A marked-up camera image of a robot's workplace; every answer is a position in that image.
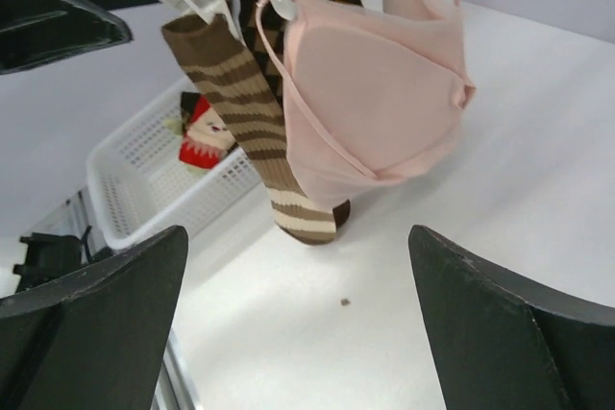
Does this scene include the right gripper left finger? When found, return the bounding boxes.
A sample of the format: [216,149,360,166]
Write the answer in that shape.
[1,226,188,409]

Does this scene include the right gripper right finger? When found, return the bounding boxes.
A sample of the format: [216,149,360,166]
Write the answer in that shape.
[408,225,614,410]

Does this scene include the brown beige striped sock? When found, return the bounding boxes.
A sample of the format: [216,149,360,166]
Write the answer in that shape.
[234,0,353,229]

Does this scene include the pink sheer socks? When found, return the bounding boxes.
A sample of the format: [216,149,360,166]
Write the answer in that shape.
[273,0,475,207]

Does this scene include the dark argyle sock in basket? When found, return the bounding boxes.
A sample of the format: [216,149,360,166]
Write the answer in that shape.
[180,91,201,134]

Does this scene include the white plastic basket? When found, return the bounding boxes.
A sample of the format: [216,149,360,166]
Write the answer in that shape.
[86,78,260,250]

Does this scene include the red sock with face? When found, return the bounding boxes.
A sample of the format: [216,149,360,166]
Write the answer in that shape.
[179,95,236,170]

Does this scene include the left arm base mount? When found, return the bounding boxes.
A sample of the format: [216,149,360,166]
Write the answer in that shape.
[12,226,92,293]

